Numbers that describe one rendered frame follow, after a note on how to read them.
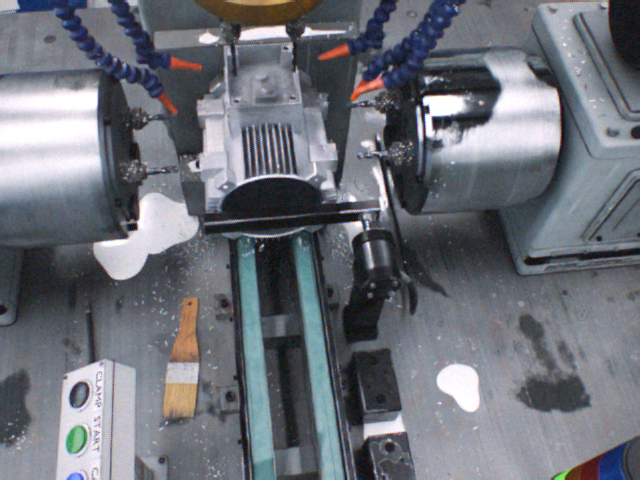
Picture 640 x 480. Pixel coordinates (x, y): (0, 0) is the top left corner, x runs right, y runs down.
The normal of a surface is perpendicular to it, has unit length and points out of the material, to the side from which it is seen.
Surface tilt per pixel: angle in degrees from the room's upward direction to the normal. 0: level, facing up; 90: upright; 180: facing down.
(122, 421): 57
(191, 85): 90
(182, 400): 2
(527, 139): 47
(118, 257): 0
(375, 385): 0
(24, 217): 73
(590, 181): 90
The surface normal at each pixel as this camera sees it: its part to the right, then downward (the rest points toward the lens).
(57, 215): 0.14, 0.72
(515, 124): 0.12, 0.14
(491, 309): 0.05, -0.51
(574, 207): 0.13, 0.85
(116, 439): 0.86, -0.35
